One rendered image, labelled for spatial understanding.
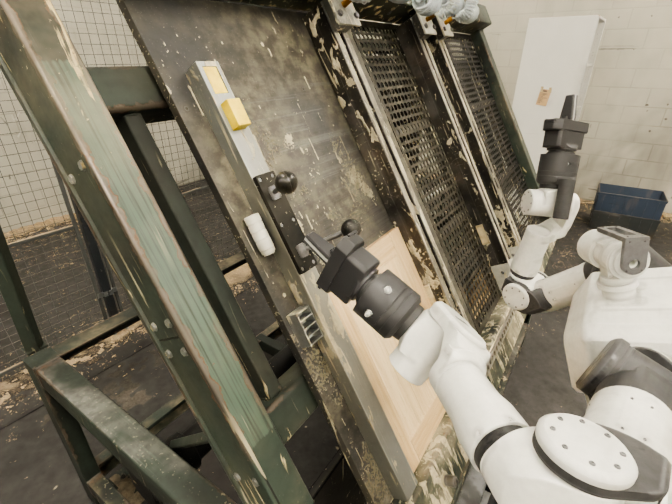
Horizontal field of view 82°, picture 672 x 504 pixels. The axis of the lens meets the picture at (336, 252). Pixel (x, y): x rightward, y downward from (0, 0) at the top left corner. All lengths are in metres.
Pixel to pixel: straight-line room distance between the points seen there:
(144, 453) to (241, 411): 0.65
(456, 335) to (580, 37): 4.20
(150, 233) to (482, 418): 0.48
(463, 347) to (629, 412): 0.18
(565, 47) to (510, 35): 1.66
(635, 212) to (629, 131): 1.25
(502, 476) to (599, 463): 0.08
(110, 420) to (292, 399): 0.71
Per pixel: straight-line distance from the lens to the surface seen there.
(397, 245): 1.05
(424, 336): 0.59
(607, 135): 6.02
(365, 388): 0.84
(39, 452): 2.57
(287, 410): 0.80
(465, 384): 0.50
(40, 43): 0.67
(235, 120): 0.74
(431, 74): 1.54
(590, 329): 0.79
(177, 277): 0.59
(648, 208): 5.14
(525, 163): 2.43
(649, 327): 0.78
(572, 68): 4.60
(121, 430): 1.34
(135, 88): 0.80
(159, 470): 1.21
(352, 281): 0.60
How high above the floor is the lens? 1.73
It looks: 27 degrees down
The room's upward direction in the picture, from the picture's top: straight up
